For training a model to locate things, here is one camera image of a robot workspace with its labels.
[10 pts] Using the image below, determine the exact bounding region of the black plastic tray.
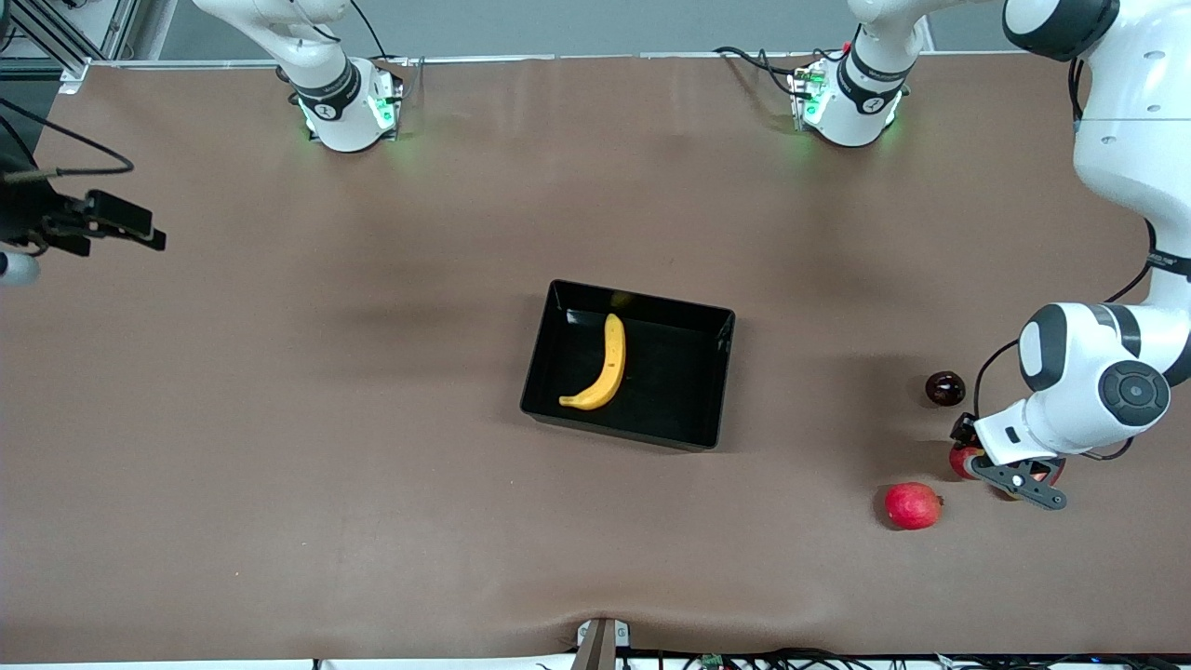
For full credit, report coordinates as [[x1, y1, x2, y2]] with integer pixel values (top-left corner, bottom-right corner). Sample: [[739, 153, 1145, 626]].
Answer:
[[519, 278, 737, 453]]

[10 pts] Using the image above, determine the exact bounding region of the yellow banana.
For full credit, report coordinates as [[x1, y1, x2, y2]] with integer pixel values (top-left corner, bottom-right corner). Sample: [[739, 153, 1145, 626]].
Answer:
[[558, 313, 627, 411]]

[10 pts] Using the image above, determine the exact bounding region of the red yellow mango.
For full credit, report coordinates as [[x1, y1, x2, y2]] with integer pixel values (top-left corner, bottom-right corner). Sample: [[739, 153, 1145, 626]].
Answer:
[[997, 458, 1067, 503]]

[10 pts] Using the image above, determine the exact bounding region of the dark red plum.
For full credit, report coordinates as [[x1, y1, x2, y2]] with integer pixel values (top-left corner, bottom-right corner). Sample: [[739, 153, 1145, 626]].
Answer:
[[924, 370, 967, 409]]

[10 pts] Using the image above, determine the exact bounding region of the red pomegranate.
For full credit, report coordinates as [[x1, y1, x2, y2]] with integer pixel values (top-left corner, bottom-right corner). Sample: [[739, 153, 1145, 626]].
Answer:
[[884, 481, 944, 531]]

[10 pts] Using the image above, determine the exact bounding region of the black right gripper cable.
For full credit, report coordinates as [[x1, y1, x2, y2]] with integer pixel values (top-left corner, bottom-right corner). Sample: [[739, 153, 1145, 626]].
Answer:
[[0, 98, 134, 180]]

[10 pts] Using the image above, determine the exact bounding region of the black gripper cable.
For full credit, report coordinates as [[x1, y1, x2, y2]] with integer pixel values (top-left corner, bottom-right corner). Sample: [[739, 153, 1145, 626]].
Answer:
[[972, 56, 1191, 463], [0, 98, 134, 180]]

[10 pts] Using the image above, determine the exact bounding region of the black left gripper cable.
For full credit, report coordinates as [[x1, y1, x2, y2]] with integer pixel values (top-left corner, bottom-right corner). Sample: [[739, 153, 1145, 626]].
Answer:
[[972, 56, 1191, 463]]

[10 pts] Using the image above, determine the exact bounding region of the aluminium frame structure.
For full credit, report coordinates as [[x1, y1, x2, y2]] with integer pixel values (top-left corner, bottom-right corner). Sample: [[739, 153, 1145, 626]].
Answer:
[[0, 0, 142, 94]]

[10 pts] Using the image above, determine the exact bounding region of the black right arm base cable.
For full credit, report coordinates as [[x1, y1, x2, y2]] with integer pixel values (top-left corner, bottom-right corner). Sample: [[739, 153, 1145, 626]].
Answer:
[[346, 0, 410, 66]]

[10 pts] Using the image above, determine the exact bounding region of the black arm base cable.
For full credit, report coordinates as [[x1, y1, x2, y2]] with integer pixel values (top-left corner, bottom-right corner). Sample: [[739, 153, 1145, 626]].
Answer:
[[346, 0, 410, 66], [714, 45, 803, 99]]

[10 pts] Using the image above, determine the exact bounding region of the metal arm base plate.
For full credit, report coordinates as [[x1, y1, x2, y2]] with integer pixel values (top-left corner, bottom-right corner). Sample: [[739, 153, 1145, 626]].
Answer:
[[372, 56, 425, 142], [789, 63, 825, 127]]

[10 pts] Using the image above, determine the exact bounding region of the black left arm base cable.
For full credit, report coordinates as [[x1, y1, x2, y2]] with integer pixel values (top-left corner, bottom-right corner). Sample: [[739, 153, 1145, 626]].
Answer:
[[714, 45, 803, 99]]

